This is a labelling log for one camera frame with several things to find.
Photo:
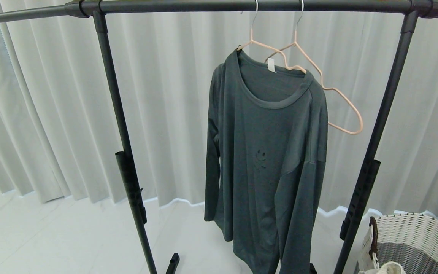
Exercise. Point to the cream printed garment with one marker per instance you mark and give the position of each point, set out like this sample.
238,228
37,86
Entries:
388,268

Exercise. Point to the pink clothes hanger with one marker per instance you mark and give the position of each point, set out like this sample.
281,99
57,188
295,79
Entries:
352,108
264,46

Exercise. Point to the black clothes rack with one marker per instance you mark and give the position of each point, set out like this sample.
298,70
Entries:
242,5

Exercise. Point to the dark grey T-shirt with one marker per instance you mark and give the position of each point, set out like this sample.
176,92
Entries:
264,171

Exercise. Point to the white laundry basket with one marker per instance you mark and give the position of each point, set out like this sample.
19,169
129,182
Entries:
416,232

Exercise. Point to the white curtain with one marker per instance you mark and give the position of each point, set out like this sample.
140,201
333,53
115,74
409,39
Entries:
51,95

